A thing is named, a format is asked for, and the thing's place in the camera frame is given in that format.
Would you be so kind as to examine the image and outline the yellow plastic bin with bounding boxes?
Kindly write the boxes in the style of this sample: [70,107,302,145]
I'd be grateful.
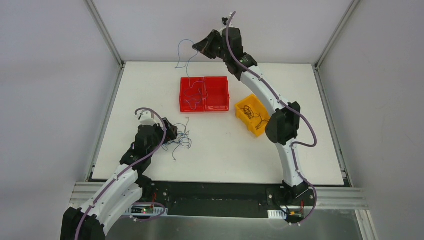
[234,93,271,137]

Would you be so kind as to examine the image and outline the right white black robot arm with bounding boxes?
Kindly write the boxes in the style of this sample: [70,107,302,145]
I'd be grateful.
[192,27,309,205]

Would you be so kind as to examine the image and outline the right red plastic bin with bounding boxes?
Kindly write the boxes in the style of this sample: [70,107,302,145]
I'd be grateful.
[204,76,230,112]

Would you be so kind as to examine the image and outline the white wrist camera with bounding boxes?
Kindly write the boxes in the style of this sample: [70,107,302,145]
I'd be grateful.
[219,15,233,34]
[135,110,157,126]

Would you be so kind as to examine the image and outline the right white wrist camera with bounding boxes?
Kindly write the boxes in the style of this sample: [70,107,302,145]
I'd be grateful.
[219,15,233,34]

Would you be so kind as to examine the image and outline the aluminium frame rail left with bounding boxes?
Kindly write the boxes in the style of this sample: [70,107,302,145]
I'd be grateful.
[72,0,124,195]

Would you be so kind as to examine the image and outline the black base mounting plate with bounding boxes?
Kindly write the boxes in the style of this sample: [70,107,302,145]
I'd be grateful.
[137,181,316,219]

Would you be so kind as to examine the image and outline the white cable duct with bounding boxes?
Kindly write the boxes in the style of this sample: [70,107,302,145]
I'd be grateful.
[123,205,168,217]
[267,210,287,220]

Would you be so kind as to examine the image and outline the red plastic bin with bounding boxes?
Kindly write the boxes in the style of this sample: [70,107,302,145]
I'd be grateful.
[179,77,206,113]
[204,76,230,112]

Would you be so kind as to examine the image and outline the left red plastic bin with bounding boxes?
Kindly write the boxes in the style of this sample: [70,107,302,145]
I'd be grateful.
[179,77,206,113]

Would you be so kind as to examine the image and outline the left white cable duct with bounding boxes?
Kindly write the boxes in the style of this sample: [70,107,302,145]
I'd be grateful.
[123,205,168,217]

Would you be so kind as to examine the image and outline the right white cable duct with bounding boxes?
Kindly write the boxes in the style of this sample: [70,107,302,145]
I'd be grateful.
[267,210,287,220]

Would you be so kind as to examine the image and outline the blue purple black wires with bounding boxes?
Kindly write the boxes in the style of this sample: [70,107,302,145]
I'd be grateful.
[160,117,194,162]

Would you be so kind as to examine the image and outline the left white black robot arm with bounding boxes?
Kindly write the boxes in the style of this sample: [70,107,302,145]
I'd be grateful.
[60,116,178,240]

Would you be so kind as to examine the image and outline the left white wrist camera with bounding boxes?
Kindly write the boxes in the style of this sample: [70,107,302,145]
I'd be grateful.
[135,110,157,126]

